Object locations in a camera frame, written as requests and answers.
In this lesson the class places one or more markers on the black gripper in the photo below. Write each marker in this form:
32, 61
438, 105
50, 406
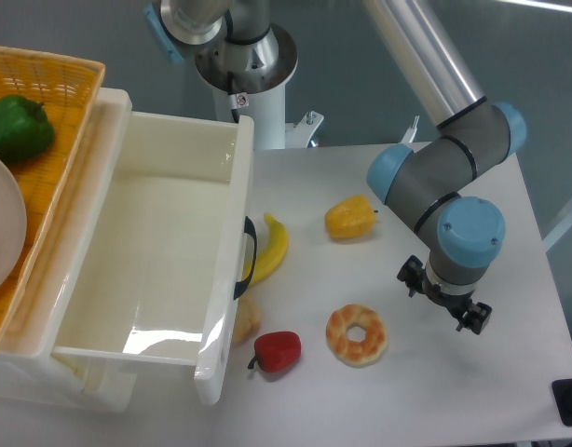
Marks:
455, 298

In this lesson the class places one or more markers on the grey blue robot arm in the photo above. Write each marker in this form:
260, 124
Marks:
247, 60

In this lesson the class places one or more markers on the glazed toy donut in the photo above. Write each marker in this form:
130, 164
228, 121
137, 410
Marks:
356, 335

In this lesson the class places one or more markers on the yellow toy bell pepper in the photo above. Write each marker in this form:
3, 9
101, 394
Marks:
353, 217

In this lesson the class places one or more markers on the black device at edge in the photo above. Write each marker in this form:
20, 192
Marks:
562, 392

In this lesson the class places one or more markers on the yellow toy banana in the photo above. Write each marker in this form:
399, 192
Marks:
270, 257

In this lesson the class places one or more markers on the red toy bell pepper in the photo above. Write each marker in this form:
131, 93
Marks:
275, 351

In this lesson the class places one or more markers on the beige toy bread roll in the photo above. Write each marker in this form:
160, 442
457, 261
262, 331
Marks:
247, 320

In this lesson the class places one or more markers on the white plastic drawer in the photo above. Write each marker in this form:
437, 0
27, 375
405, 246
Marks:
158, 287

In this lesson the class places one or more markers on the white drawer cabinet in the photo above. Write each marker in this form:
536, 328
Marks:
29, 367

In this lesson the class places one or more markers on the beige round plate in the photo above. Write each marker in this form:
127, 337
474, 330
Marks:
13, 222

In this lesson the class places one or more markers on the green toy bell pepper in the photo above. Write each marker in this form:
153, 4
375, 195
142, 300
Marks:
25, 131

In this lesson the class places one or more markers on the white frame at right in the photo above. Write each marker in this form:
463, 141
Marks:
559, 226

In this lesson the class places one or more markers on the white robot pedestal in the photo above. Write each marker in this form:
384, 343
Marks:
267, 110

